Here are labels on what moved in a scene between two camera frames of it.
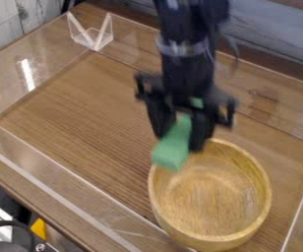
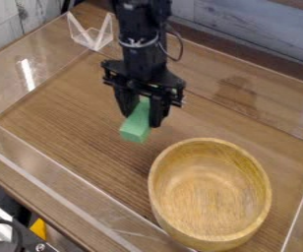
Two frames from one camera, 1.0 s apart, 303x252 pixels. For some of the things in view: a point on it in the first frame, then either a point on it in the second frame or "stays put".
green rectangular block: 172,147 to 136,126
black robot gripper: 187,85 to 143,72
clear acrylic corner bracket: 93,37 stays put
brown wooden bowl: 210,205 stays put
